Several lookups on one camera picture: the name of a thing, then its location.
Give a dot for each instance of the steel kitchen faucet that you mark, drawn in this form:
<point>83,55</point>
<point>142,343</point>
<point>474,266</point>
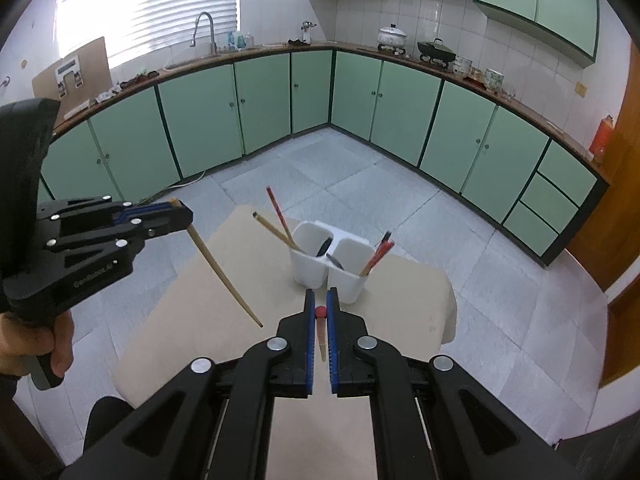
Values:
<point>205,30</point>

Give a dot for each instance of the tan wooden chopstick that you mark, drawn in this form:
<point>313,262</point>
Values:
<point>220,270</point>

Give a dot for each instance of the white lidded cooking pot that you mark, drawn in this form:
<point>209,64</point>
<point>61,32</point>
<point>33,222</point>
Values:
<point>393,36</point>

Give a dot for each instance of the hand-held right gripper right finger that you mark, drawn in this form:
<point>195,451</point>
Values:
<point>334,360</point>

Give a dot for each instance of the person's left hand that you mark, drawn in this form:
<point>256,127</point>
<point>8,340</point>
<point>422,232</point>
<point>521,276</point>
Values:
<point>60,345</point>

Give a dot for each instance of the tan black-tipped chopstick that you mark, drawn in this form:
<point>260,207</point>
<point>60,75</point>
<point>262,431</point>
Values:
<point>277,232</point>

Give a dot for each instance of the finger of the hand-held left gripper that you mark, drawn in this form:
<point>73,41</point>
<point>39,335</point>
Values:
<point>145,209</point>
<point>160,224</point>

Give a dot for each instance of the dark cloth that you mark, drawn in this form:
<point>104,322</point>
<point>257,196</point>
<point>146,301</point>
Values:
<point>297,42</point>

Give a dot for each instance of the orange bottle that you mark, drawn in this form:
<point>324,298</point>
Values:
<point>601,137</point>

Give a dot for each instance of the bottles beside sink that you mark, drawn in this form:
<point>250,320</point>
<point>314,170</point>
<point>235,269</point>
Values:
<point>241,40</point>

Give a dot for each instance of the red-tipped wooden chopstick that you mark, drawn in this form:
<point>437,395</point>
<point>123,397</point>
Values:
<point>322,332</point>

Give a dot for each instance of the wall socket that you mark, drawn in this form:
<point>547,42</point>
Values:
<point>581,89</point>

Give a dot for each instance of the cardboard box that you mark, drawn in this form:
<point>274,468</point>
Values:
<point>75,80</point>

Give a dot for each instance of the black wok with lid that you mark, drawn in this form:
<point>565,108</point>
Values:
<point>436,51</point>

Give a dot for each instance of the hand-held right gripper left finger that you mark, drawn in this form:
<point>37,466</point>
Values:
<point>310,360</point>

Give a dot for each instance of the red and black chopstick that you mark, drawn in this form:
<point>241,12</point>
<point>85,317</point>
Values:
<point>377,259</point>
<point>380,249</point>

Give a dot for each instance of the brown wooden door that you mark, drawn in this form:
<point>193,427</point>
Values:
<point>622,220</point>

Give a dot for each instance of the patterned ceramic cup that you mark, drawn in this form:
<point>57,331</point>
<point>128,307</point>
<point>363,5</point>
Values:
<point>494,80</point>

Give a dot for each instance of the green kitchen base cabinets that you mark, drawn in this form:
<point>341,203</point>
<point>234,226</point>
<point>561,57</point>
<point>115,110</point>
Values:
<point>450,120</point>

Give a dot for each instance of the white window blinds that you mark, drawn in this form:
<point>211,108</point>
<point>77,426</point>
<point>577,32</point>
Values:
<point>150,5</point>

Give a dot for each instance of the white two-compartment utensil holder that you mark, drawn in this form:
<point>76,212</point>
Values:
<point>320,272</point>

